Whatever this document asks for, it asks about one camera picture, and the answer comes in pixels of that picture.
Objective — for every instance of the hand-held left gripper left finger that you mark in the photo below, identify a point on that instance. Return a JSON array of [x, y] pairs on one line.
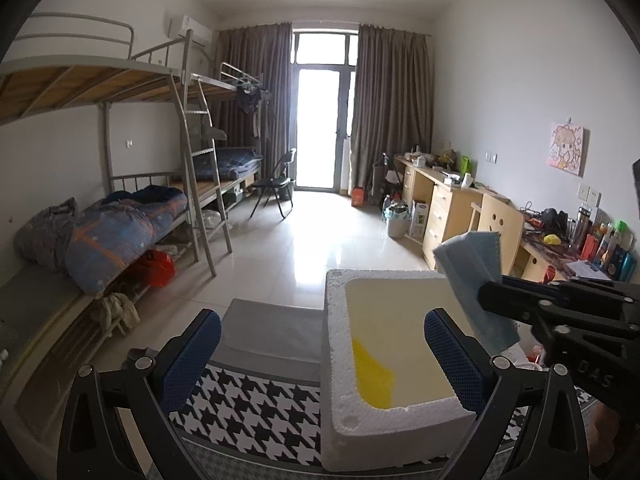
[[192, 360]]

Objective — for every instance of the brown curtain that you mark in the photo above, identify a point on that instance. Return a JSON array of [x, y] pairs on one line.
[[270, 60], [390, 100]]

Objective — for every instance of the yellow object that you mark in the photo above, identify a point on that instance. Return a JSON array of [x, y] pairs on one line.
[[551, 239]]

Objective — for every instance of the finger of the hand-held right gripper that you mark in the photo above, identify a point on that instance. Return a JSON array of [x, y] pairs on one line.
[[575, 350], [550, 292]]

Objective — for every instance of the white air conditioner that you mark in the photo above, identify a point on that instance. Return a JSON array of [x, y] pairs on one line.
[[190, 30]]

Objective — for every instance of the white carton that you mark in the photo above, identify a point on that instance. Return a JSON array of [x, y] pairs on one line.
[[419, 220]]

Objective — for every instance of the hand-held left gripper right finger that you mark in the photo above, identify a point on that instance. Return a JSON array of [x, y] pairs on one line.
[[452, 360]]

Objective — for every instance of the black folding chair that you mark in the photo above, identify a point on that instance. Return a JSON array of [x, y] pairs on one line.
[[280, 182]]

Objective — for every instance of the yellow cloth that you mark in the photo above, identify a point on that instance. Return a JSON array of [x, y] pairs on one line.
[[375, 380]]

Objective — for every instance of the small metal bunk bed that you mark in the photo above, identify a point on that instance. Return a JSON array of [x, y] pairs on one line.
[[225, 85]]

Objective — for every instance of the green box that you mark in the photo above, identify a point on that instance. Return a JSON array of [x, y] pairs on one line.
[[465, 165]]

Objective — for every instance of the red container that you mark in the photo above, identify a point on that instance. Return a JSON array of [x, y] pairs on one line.
[[357, 197]]

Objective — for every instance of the metal bed ladder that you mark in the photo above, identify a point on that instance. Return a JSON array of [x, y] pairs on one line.
[[206, 152]]

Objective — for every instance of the plain wooden desk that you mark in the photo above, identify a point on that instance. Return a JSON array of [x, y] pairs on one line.
[[450, 210]]

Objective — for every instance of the white foam box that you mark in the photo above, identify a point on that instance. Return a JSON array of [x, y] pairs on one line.
[[340, 360]]

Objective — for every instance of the person's right hand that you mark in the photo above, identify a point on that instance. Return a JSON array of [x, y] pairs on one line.
[[605, 430]]

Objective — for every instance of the pink cartoon wall poster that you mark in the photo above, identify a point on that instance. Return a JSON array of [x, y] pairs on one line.
[[565, 147]]

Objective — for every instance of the dark hanging clothes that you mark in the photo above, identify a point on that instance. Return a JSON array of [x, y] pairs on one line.
[[247, 100]]

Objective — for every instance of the glass balcony door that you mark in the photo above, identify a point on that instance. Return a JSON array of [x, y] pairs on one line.
[[345, 110]]

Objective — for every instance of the red plastic bag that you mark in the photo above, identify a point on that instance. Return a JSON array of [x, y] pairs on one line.
[[157, 267]]

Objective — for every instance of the black headphones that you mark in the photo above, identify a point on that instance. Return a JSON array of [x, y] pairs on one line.
[[552, 222]]

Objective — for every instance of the houndstooth tablecloth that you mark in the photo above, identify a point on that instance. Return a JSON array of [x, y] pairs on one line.
[[260, 410]]

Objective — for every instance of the large metal bunk bed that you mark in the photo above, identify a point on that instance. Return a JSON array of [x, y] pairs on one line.
[[60, 80]]

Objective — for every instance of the wooden chair with smiley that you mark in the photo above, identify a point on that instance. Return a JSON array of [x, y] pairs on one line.
[[500, 220]]

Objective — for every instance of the group of toiletry bottles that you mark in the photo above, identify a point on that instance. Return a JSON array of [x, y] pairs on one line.
[[607, 255]]

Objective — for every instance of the white paper sheet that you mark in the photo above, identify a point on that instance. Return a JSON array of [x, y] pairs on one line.
[[587, 269]]

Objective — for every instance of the dark blue bedding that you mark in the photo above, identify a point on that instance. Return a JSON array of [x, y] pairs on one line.
[[230, 160]]

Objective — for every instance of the grey bundle of clothes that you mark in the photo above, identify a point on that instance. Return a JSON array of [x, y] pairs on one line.
[[45, 240]]

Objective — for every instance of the white bucket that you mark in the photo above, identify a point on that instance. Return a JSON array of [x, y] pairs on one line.
[[397, 225]]

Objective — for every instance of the blue cloth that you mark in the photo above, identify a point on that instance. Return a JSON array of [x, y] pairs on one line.
[[475, 270]]

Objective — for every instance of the white crumpled cloth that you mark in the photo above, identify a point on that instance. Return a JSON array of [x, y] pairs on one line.
[[115, 312]]

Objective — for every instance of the white wall socket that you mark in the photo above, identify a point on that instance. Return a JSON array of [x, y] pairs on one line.
[[588, 194]]

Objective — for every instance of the blue quilt orange stripes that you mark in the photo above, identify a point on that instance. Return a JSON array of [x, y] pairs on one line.
[[115, 240]]

